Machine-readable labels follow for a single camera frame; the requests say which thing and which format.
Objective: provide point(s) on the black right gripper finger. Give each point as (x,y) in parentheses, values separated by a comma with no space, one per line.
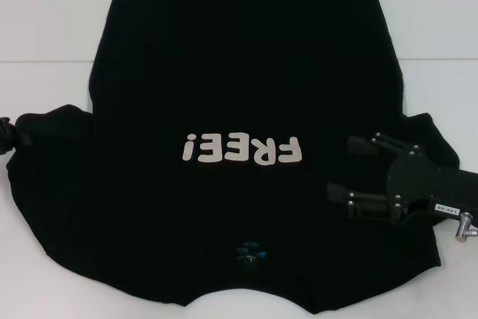
(362,145)
(369,207)

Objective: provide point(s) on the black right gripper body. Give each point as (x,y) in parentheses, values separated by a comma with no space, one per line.
(440,188)

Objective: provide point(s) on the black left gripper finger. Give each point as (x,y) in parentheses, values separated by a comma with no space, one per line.
(18,136)
(5,146)

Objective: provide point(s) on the black shirt with FREE print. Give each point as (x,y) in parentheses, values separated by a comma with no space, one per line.
(239,72)

